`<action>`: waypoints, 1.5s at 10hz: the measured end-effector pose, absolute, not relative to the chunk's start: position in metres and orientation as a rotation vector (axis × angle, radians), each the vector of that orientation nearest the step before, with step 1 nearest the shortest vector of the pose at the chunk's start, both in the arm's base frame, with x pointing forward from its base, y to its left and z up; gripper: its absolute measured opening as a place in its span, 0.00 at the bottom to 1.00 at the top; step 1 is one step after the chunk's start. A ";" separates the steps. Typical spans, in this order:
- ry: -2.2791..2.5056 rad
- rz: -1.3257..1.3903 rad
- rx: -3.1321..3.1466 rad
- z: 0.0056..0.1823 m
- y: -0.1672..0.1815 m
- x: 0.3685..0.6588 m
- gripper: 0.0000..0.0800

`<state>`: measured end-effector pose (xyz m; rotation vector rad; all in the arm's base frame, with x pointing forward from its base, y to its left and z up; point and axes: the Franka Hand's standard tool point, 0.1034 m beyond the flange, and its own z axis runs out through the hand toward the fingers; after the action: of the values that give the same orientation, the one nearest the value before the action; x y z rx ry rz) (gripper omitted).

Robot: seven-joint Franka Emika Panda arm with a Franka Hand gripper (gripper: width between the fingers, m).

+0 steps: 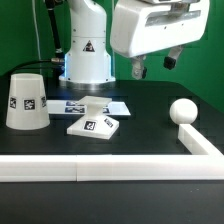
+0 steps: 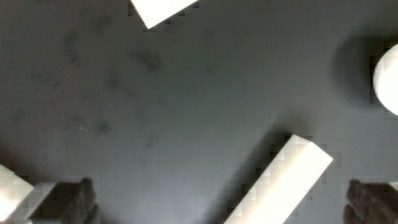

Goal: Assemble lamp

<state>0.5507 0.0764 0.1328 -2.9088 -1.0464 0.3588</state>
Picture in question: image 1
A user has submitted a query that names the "white lamp shade cone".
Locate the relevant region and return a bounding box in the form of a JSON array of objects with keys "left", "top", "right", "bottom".
[{"left": 6, "top": 73, "right": 50, "bottom": 130}]

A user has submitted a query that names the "white lamp bulb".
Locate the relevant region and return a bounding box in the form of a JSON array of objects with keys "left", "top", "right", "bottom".
[{"left": 169, "top": 98, "right": 198, "bottom": 125}]

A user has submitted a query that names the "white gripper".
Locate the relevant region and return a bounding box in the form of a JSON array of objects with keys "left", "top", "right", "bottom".
[{"left": 110, "top": 0, "right": 210, "bottom": 80}]

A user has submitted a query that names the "white L-shaped fence wall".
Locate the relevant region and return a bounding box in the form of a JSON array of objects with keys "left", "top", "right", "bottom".
[{"left": 0, "top": 124, "right": 224, "bottom": 182}]

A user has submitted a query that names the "black cable hose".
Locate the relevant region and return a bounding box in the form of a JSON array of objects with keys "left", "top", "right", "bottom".
[{"left": 6, "top": 0, "right": 67, "bottom": 79}]

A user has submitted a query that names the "white lamp base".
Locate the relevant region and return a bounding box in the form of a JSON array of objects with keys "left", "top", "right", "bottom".
[{"left": 67, "top": 96, "right": 119, "bottom": 139}]

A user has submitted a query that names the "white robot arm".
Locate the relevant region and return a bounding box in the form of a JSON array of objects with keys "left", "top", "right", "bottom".
[{"left": 59, "top": 0, "right": 210, "bottom": 90}]

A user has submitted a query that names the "white marker sheet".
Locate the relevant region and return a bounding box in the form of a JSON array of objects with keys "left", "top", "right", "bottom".
[{"left": 47, "top": 100, "right": 130, "bottom": 116}]

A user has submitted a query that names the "thin white cable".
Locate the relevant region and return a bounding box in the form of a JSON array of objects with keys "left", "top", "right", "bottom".
[{"left": 31, "top": 0, "right": 42, "bottom": 62}]

